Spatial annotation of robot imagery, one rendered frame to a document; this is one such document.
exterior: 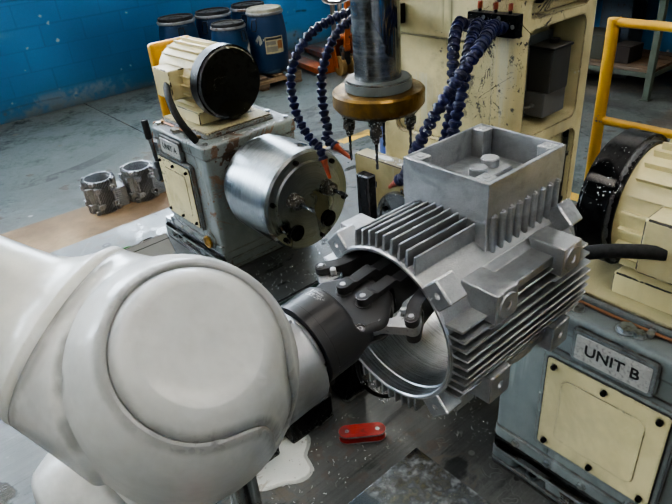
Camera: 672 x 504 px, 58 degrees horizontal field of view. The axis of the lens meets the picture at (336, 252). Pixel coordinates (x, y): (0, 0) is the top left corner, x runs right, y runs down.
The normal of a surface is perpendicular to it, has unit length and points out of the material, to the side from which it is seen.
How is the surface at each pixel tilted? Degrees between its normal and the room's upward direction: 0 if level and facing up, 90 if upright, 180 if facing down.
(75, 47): 90
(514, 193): 90
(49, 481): 38
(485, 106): 90
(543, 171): 90
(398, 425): 0
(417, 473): 0
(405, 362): 6
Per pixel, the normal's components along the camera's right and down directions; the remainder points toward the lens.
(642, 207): -0.72, 0.03
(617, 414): -0.75, 0.39
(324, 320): 0.26, -0.44
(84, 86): 0.65, 0.35
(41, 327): 0.11, -0.25
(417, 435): -0.07, -0.86
